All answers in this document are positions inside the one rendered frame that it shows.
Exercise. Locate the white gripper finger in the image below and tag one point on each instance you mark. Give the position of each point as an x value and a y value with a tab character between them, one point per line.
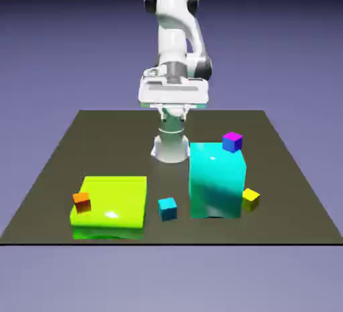
185	114
163	114

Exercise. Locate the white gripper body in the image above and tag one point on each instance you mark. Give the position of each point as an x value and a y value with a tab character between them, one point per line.
173	93

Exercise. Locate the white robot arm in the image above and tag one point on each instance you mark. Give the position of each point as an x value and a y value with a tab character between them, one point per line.
171	22

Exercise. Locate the small purple cube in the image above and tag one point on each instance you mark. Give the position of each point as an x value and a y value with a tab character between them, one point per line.
232	142

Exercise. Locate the small cyan cube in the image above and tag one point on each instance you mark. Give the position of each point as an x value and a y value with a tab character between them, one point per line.
167	208

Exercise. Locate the small yellow cube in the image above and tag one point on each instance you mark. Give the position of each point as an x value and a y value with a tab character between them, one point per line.
250	198

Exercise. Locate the small orange cube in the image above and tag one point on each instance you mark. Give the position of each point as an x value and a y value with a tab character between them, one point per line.
82	201

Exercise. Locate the large cyan box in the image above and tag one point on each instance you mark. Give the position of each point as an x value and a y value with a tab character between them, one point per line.
214	180

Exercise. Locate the large lime green box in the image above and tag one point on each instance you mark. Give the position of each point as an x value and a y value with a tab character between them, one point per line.
112	205

